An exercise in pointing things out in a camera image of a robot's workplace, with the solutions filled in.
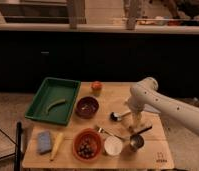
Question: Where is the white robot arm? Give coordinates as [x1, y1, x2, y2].
[127, 77, 199, 136]

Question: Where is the purple bowl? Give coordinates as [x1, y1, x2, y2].
[75, 96, 99, 119]

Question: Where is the orange bowl with grapes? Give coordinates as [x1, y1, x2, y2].
[72, 128, 103, 163]

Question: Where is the metal measuring cup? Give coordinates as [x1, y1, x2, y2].
[129, 127, 151, 152]

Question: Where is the white cup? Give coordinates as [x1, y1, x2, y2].
[104, 136, 123, 156]

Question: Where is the metal fork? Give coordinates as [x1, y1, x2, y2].
[94, 125, 129, 141]

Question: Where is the wooden table board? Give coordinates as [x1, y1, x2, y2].
[22, 83, 174, 169]

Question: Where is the orange fruit toy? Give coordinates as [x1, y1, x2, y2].
[91, 81, 102, 92]

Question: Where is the green bean pod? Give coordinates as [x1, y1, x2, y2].
[46, 99, 66, 113]

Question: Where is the yellow corn toy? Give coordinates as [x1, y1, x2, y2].
[50, 132, 64, 161]

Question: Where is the green plastic tray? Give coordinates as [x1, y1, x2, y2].
[25, 77, 81, 126]

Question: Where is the blue sponge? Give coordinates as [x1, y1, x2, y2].
[37, 131, 52, 154]

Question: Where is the black chair frame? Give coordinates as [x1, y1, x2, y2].
[14, 122, 23, 171]

